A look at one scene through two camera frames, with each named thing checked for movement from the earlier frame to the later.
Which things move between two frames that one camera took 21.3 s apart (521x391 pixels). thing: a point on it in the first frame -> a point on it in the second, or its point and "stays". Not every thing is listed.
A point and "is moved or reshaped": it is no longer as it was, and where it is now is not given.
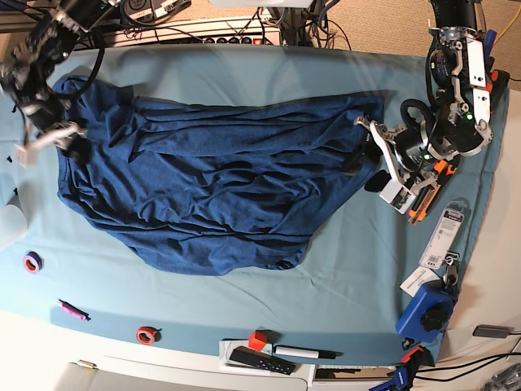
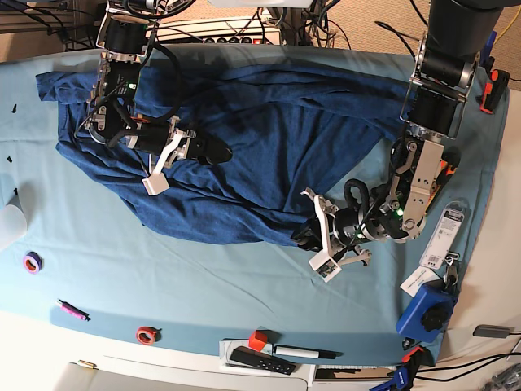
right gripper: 404,149 -> 341,233
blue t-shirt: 212,185 is moved or reshaped
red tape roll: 148,335 stays
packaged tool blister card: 445,233 stays
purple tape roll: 32,261 stays
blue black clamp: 488,41 stays
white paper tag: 421,275 stays
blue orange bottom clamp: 414,356 stays
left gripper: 49,118 -> 168,143
